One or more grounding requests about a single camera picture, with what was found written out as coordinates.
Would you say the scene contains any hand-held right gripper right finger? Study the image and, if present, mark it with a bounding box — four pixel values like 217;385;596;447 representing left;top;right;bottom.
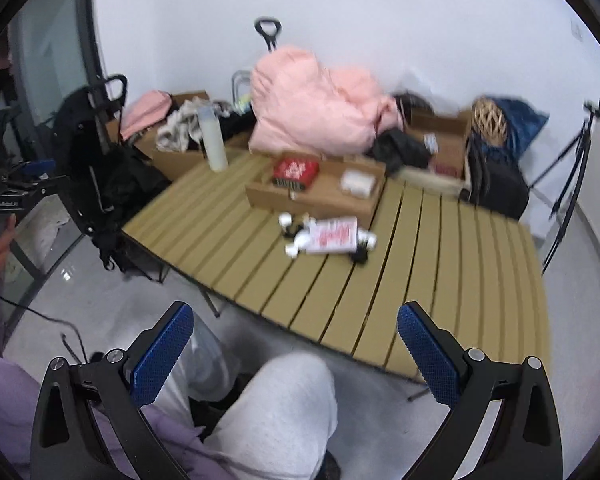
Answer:
396;301;565;480

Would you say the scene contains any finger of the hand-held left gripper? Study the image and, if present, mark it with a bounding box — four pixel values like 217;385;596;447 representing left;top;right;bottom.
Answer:
2;160;71;201

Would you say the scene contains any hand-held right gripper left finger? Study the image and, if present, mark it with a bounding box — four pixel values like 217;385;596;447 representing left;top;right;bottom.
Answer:
30;301;196;480

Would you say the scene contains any pink printed white packet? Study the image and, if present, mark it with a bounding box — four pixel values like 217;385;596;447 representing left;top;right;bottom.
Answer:
306;217;359;254

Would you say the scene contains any cardboard tray box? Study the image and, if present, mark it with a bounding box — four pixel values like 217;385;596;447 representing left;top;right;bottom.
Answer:
245;151;387;221

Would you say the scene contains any person's left hand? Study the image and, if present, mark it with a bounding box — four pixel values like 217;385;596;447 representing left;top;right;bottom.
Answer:
0;215;19;276

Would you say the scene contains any person's left leg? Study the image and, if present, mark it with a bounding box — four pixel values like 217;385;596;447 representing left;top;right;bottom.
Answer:
145;310;236;431

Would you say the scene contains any person's leg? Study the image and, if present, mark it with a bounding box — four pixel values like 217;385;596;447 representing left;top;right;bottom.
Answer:
200;352;338;480
145;310;236;431

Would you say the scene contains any black folding cart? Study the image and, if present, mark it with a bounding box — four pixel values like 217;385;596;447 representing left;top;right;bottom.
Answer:
50;75;171;273

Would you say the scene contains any pink bag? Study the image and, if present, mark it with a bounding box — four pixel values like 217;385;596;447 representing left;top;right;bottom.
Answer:
120;90;173;141

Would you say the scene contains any person's right leg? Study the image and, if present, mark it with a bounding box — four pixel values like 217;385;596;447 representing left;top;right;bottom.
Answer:
200;352;338;480

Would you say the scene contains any large cardboard box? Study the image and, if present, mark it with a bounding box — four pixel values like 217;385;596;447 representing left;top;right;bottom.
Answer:
105;91;251;182

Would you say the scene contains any person's purple hoodie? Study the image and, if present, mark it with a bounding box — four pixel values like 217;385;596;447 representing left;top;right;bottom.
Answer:
0;350;216;480

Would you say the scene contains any beige rolled cloth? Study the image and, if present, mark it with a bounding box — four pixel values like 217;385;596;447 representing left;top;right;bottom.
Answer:
395;165;468;198

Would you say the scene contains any white thermos bottle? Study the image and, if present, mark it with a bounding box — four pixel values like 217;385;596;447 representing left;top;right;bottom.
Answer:
197;102;229;173

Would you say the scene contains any small white box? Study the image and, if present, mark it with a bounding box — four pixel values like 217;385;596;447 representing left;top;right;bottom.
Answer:
340;169;376;197

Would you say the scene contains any black clothing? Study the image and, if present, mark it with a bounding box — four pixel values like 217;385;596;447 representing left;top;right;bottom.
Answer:
370;130;433;178

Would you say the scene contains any shallow cardboard box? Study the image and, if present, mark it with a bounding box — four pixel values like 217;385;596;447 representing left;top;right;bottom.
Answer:
402;107;473;181

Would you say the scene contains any red box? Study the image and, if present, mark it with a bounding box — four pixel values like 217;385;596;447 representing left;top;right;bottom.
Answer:
272;157;321;192

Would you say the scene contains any beige woven helmet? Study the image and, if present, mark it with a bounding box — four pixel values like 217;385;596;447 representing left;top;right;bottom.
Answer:
471;97;511;148

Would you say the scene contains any black plastic bag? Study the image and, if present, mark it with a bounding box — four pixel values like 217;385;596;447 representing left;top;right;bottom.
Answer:
392;92;436;116

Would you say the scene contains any black tripod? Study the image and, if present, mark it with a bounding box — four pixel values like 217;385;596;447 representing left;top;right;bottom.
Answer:
527;95;600;273

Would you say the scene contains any dark blue bag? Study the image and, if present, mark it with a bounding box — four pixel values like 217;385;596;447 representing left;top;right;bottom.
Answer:
485;96;550;161

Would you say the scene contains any white plastic bag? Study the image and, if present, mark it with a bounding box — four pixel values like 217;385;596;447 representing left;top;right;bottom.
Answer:
392;67;441;106

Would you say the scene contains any pink down jacket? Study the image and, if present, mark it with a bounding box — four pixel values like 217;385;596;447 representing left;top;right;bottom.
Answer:
249;45;403;157

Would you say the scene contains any glass door black frame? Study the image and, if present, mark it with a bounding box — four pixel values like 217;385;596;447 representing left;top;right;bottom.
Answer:
0;0;111;331

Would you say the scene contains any silver luggage handle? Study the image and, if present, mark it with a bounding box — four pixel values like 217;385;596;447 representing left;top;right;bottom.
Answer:
231;70;253;106

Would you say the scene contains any black trolley handle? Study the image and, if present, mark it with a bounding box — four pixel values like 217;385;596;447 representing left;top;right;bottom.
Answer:
254;16;283;53

